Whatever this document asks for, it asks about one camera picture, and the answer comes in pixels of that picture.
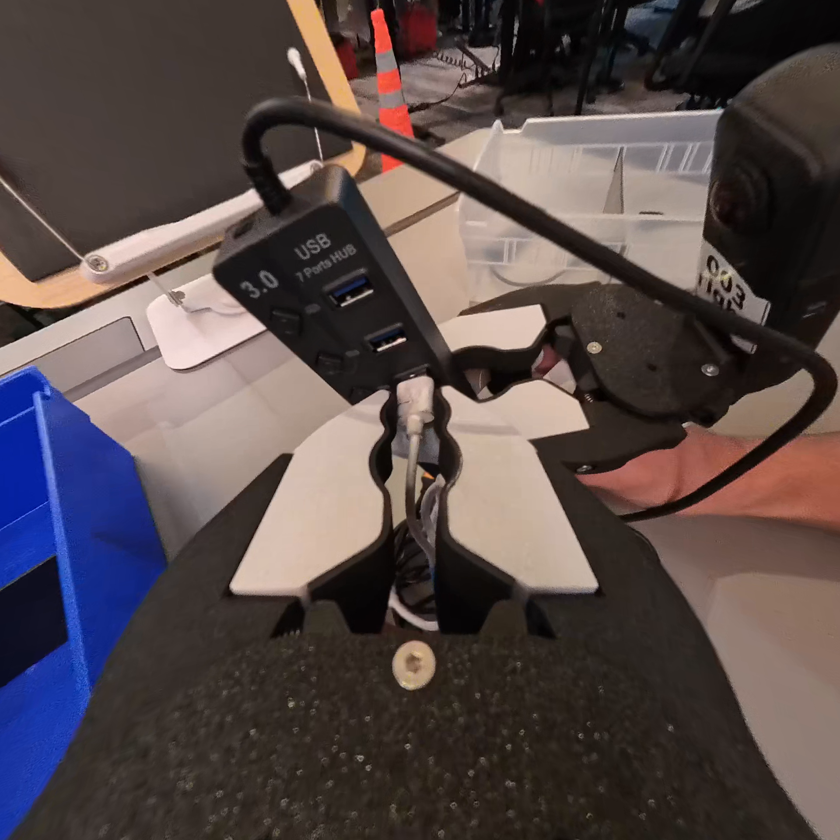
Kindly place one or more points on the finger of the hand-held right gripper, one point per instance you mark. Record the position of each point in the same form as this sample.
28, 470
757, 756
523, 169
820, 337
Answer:
499, 328
538, 410

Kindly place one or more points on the black blue-bin divider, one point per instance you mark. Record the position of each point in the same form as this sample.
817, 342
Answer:
33, 623

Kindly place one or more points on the red floor container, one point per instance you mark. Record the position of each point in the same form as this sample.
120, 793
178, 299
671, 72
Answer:
346, 59

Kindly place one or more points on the clear plastic bin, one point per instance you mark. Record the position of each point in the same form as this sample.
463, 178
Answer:
525, 197

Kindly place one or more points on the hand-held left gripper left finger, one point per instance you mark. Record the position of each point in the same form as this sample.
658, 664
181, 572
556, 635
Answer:
315, 518

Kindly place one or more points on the black wood-rimmed board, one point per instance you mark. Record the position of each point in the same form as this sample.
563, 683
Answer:
131, 131

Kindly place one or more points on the blue plastic bin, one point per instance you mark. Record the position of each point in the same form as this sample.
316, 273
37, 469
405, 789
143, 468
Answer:
85, 525

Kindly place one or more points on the person's right forearm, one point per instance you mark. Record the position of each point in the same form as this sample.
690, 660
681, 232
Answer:
754, 479

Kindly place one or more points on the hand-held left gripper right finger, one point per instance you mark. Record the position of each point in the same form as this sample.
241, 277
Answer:
518, 518

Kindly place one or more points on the orange traffic cone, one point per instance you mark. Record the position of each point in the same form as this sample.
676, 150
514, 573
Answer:
392, 85

